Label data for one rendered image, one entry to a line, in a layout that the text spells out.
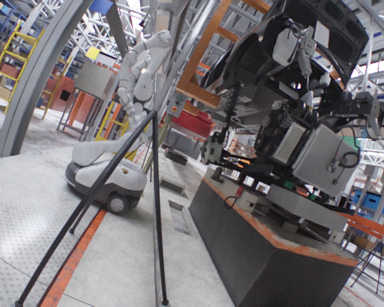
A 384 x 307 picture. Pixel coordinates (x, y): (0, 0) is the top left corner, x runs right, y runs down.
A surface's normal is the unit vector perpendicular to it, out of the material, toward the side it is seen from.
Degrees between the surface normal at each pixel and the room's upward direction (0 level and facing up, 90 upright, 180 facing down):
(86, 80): 90
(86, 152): 90
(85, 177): 90
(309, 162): 106
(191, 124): 90
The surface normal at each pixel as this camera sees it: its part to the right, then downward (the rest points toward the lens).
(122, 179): 0.18, 0.09
